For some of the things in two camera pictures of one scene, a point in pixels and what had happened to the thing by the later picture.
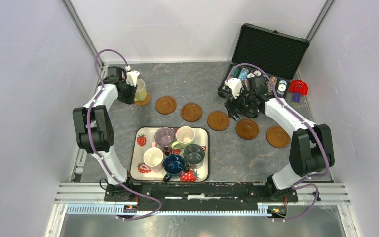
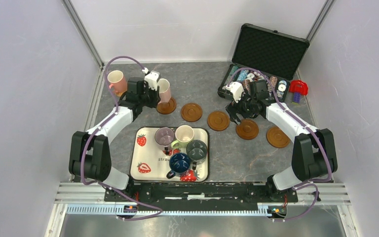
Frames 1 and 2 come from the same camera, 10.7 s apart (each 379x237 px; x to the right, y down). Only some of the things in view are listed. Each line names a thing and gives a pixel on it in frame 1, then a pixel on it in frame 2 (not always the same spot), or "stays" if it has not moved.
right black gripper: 232,103 stays
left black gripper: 131,99 -> 156,95
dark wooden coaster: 277,137 stays
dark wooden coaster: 191,112 stays
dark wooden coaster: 165,104 stays
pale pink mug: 153,158 -> 165,90
